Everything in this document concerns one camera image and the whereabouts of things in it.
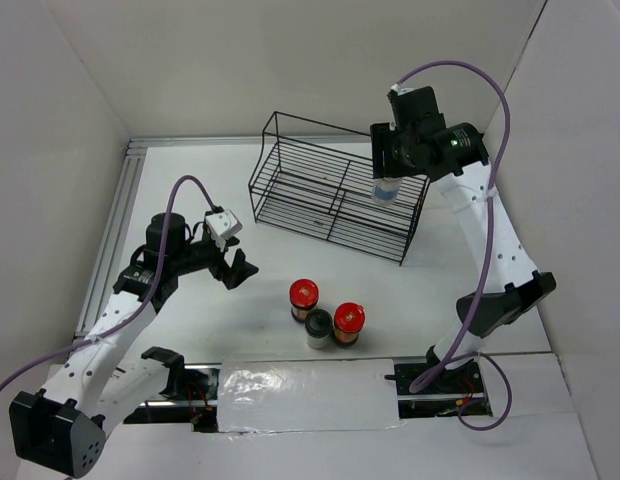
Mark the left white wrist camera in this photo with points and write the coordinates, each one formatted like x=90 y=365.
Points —
x=222 y=226

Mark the black wire rack basket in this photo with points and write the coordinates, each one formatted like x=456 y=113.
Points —
x=315 y=179

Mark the silver lid white bottle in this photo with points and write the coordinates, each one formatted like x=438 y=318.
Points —
x=385 y=190

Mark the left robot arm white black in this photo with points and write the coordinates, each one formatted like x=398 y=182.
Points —
x=65 y=424

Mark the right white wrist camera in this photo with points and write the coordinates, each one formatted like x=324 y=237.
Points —
x=397 y=90

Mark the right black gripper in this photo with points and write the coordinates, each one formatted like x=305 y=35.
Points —
x=382 y=138

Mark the red lid spice jar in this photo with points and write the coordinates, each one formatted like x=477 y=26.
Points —
x=348 y=321
x=303 y=297

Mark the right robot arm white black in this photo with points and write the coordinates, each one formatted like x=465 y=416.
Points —
x=510 y=284

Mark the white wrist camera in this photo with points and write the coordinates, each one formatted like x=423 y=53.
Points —
x=222 y=226
x=397 y=90

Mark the white foil tape sheet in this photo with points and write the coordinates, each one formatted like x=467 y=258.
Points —
x=306 y=396

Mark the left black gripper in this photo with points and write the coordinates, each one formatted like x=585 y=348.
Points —
x=240 y=268

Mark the black lid white bottle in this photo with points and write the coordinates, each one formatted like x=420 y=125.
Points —
x=319 y=328

